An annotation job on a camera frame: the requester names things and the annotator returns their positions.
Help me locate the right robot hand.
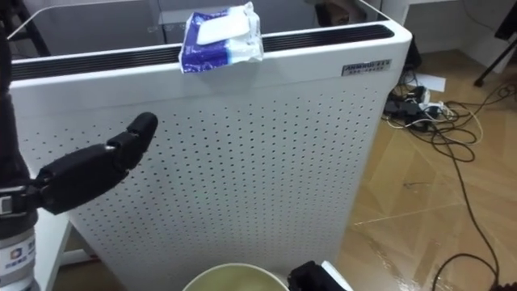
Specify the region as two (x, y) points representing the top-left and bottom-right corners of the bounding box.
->
(287, 259), (355, 291)

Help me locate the white power strip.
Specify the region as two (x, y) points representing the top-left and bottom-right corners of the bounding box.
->
(418, 99), (446, 119)

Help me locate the looped black floor cable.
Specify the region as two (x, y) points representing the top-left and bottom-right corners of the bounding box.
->
(406, 115), (478, 163)

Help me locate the white paper sheet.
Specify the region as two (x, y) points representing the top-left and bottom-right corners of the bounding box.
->
(410, 72), (448, 94)

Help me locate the white desk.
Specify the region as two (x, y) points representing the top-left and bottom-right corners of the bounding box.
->
(379, 0), (517, 74)

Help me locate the white perforated metal appliance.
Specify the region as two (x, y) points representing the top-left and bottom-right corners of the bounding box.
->
(6, 0), (414, 291)

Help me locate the long black floor cable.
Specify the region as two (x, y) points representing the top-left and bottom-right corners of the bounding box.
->
(430, 116), (502, 291)

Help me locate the black tripod leg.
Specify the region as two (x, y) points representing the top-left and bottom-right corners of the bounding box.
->
(473, 36), (517, 88)

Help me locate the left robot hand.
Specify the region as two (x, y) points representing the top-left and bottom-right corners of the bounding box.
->
(0, 0), (159, 239)

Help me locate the black power adapter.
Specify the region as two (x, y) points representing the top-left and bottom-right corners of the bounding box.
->
(383, 99), (422, 119)

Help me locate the round white-rimmed bin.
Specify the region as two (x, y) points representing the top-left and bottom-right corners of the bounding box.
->
(181, 262), (291, 291)

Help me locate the blue white wet wipes pack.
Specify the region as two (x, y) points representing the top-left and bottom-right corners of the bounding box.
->
(178, 1), (265, 74)

